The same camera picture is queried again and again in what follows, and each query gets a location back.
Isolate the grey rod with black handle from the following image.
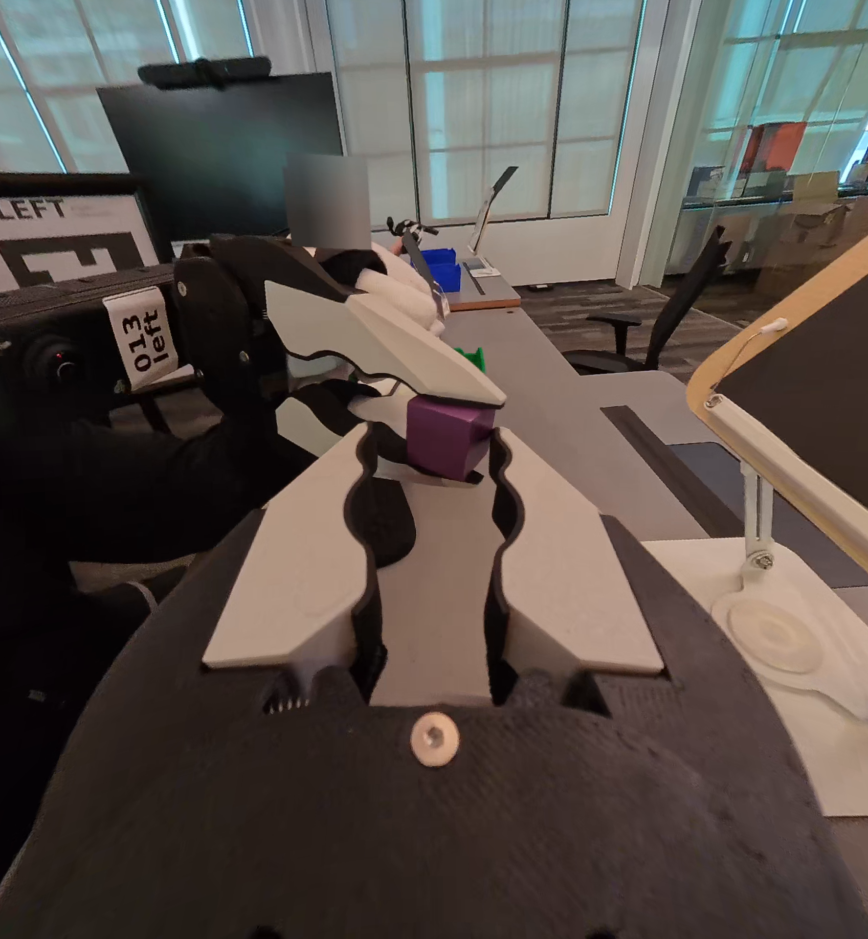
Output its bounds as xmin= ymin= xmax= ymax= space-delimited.
xmin=387 ymin=216 xmax=451 ymax=320

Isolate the large cardboard box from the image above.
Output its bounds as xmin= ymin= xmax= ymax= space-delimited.
xmin=755 ymin=197 xmax=868 ymax=296

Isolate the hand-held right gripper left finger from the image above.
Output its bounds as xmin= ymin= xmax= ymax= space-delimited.
xmin=201 ymin=423 xmax=391 ymax=703

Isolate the orange box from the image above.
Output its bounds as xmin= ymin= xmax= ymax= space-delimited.
xmin=742 ymin=121 xmax=809 ymax=193

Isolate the purple cube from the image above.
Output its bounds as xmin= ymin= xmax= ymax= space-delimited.
xmin=406 ymin=395 xmax=495 ymax=484

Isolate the black webcam bar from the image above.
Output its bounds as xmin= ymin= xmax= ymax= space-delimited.
xmin=137 ymin=56 xmax=272 ymax=91

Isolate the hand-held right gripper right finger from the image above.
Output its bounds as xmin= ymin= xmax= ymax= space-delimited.
xmin=482 ymin=425 xmax=667 ymax=707

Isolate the blue plastic bin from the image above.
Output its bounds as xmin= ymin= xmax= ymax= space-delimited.
xmin=418 ymin=248 xmax=466 ymax=292

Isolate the black cushion pad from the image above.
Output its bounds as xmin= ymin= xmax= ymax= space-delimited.
xmin=352 ymin=475 xmax=418 ymax=570

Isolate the black office chair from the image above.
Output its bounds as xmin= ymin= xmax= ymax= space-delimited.
xmin=560 ymin=226 xmax=735 ymax=377

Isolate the dark board on white stand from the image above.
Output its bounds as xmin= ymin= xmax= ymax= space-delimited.
xmin=686 ymin=213 xmax=868 ymax=817

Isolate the person's left hand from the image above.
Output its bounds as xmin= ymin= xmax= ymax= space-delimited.
xmin=356 ymin=246 xmax=445 ymax=342

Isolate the person's left forearm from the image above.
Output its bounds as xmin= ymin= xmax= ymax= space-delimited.
xmin=0 ymin=414 xmax=321 ymax=566

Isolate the black monitor screen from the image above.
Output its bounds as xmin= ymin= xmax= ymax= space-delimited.
xmin=96 ymin=71 xmax=344 ymax=245

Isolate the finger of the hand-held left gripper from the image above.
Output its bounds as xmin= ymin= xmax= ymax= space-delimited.
xmin=274 ymin=380 xmax=485 ymax=488
xmin=264 ymin=281 xmax=509 ymax=409

